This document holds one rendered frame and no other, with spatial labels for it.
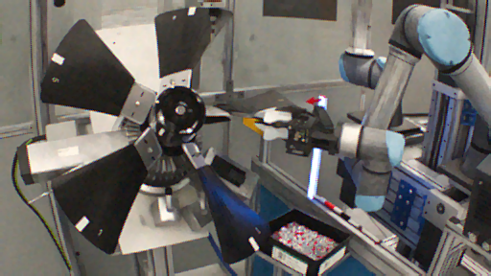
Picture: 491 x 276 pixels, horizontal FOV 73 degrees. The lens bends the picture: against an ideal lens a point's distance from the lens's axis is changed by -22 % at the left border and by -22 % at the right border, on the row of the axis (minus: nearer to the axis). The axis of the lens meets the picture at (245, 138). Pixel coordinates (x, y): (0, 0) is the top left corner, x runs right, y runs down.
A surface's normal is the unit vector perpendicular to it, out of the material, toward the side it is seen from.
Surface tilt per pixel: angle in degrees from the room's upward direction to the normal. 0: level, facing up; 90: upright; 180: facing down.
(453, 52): 85
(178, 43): 46
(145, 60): 50
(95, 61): 80
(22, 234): 90
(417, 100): 90
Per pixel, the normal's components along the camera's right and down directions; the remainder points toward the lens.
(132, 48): 0.41, -0.33
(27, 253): 0.50, 0.35
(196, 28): -0.18, -0.48
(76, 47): 0.15, 0.11
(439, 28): -0.07, 0.31
